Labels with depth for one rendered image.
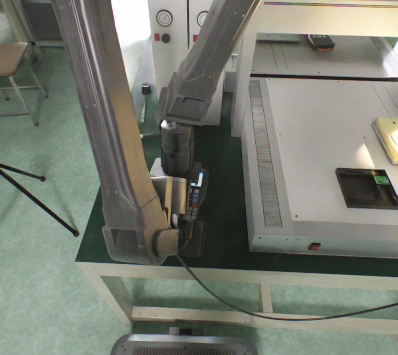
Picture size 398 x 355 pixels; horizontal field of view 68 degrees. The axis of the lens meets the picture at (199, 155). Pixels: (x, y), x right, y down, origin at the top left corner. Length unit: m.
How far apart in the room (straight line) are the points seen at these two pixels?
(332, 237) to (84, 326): 1.17
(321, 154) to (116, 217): 0.66
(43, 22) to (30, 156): 1.29
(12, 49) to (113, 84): 2.09
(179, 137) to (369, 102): 0.79
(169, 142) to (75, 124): 1.84
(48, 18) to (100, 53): 2.67
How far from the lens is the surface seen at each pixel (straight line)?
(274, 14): 0.82
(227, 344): 1.24
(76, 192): 1.93
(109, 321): 1.56
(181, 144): 0.56
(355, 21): 0.89
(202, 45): 0.46
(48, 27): 3.07
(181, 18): 0.87
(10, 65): 2.27
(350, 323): 1.50
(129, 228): 0.39
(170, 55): 0.93
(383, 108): 1.17
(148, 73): 1.36
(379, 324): 1.55
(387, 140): 1.01
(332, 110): 1.08
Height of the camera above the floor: 1.48
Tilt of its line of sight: 48 degrees down
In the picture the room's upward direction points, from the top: 1 degrees clockwise
